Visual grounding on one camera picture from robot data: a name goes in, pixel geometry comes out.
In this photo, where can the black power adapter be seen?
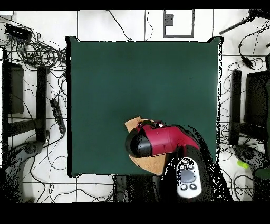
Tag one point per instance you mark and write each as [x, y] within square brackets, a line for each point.
[247, 62]

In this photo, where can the black tripod rod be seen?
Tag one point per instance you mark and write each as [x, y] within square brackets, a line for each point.
[234, 26]

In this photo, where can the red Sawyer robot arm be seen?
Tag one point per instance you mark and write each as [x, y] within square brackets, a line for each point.
[164, 139]

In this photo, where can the black metal frame stand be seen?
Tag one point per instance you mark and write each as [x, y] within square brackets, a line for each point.
[41, 101]
[235, 101]

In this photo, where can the black power strip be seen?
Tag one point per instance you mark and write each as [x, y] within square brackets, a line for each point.
[57, 114]

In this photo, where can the dark stand base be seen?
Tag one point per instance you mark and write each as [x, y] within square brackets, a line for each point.
[249, 154]

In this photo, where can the dark green table cloth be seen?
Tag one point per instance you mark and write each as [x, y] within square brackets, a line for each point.
[105, 74]

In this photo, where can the green ball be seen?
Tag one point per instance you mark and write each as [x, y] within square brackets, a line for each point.
[242, 164]

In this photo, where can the black network switch box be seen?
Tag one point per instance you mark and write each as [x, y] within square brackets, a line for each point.
[18, 31]

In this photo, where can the dark green object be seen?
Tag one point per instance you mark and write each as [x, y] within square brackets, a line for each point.
[262, 173]

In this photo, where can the tan terry towel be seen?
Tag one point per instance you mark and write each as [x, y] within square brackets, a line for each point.
[151, 164]

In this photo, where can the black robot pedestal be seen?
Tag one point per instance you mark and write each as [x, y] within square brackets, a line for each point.
[139, 188]

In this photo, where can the grey stand base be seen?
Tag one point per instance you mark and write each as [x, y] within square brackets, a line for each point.
[29, 148]

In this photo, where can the grey square floor frame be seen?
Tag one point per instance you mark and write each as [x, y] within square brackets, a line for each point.
[178, 36]

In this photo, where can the dark grey floor socket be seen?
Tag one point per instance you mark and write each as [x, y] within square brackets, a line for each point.
[169, 20]

